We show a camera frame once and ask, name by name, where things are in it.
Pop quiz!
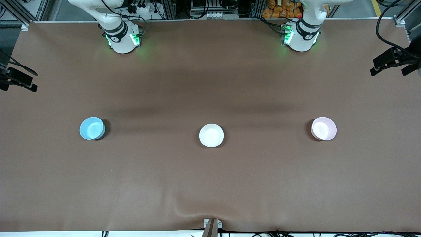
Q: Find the light blue bowl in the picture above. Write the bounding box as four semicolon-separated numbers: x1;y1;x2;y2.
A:
79;117;106;140

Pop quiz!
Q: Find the pink bowl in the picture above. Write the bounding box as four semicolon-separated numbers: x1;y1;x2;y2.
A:
311;117;337;141

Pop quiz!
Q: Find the white bowl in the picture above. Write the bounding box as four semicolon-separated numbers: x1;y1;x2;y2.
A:
199;123;225;148

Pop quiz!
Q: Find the pile of orange snacks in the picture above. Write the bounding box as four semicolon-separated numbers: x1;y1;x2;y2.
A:
262;0;303;19

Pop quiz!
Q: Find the white power strip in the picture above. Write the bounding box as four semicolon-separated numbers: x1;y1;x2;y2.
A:
130;0;157;14

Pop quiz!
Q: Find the brown table cloth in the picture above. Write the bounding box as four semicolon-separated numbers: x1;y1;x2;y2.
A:
0;18;421;232

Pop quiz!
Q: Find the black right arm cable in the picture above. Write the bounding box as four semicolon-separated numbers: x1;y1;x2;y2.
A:
0;49;38;76

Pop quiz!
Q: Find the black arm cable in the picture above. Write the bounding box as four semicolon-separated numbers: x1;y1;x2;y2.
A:
0;49;38;76
376;0;415;56

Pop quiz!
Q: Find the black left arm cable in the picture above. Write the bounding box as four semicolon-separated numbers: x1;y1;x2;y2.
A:
376;0;415;56

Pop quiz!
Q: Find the aluminium frame profile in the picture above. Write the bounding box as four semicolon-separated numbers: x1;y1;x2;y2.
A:
0;0;50;31
393;0;421;43

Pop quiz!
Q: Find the aluminium frame post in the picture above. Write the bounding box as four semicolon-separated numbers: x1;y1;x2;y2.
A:
163;0;177;19
251;0;264;19

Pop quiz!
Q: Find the brown camera post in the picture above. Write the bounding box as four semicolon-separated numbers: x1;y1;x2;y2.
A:
201;219;218;237

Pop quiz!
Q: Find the silver metal bracket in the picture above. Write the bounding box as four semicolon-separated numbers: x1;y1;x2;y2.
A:
204;218;223;229

